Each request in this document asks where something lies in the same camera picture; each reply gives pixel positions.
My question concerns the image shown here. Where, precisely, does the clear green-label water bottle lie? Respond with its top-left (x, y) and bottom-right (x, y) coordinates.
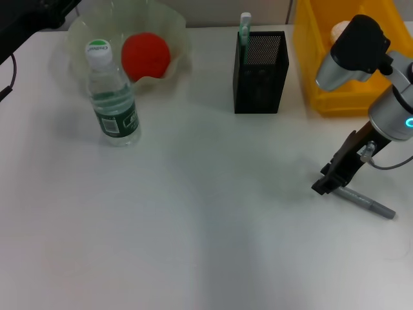
top-left (84, 38), bottom-right (142, 147)

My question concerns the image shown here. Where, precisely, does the grey marker pen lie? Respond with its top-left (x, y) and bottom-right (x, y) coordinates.
top-left (334, 187), bottom-right (397, 220)

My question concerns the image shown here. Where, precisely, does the yellow plastic bin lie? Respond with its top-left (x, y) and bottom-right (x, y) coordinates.
top-left (292, 0), bottom-right (413, 117)

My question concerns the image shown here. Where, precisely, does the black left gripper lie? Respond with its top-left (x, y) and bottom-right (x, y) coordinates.
top-left (0, 0), bottom-right (81, 65)

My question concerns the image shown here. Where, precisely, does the green utility knife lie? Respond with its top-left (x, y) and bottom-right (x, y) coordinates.
top-left (239, 12), bottom-right (252, 65)

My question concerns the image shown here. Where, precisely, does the translucent green fruit plate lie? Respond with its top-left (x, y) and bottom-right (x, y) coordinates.
top-left (66, 0), bottom-right (194, 94)

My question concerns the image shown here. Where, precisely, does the red knitted ball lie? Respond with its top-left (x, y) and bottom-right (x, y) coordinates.
top-left (121, 31), bottom-right (172, 81)

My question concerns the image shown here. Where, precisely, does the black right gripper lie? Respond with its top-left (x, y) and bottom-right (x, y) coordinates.
top-left (311, 121), bottom-right (393, 196)

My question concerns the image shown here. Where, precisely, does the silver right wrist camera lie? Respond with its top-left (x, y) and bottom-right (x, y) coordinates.
top-left (315, 14), bottom-right (392, 92)

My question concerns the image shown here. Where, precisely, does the black mesh pen holder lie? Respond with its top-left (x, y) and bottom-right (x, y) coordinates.
top-left (234, 30), bottom-right (290, 114)

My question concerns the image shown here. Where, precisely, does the dark left gripper cable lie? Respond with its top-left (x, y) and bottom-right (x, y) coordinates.
top-left (0, 53), bottom-right (17, 103)

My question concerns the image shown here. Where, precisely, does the white paper ball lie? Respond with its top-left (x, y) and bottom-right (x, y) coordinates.
top-left (328, 21), bottom-right (351, 45)

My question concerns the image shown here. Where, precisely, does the grey right gripper cable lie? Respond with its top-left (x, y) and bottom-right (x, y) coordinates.
top-left (359, 140), bottom-right (413, 171)

